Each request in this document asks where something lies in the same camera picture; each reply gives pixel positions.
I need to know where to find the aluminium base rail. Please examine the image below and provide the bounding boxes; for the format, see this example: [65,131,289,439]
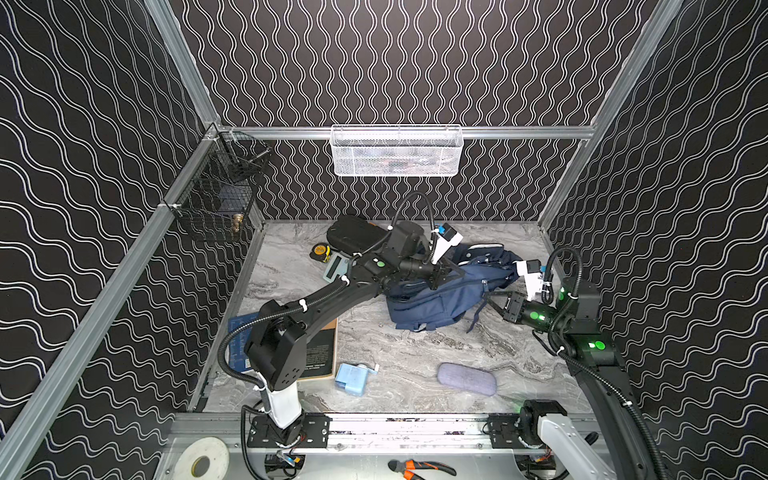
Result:
[167,411,649,454]

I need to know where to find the white tape roll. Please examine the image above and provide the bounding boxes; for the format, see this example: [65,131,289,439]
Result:
[171,437,230,480]

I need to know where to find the blue book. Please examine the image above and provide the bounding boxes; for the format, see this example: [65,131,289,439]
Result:
[227,313,258,373]

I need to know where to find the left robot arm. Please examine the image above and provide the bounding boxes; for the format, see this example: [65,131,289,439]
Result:
[217,215,463,432]

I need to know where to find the orange handled pliers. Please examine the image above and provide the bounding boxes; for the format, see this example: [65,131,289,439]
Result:
[387,459,457,480]

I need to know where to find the black wire basket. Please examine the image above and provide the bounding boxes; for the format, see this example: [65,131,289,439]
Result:
[161,124,273,244]

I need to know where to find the brown black book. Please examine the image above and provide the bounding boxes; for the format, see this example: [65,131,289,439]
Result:
[299,319,338,381]

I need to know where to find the light blue pencil sharpener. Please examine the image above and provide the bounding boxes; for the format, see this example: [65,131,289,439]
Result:
[335,363,380,397]

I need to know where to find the yellow black tape measure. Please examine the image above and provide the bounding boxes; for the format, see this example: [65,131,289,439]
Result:
[309,243,332,263]

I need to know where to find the teal calculator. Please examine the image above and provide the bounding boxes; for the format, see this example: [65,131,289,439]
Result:
[323,252,350,283]

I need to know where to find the black zippered case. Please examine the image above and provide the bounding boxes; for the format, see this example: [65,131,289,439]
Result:
[326,215,387,256]

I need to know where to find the navy blue backpack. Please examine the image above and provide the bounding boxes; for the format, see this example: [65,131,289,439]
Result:
[386,243,521,332]

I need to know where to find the purple glasses case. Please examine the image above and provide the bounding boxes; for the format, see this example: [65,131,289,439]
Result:
[437,363,497,396]

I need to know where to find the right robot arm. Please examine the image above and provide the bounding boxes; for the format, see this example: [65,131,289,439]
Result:
[485,246,670,479]

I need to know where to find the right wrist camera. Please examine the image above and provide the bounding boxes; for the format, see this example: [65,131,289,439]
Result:
[515,259,544,301]

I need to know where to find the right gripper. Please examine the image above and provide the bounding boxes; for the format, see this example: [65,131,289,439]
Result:
[482,290,569,339]

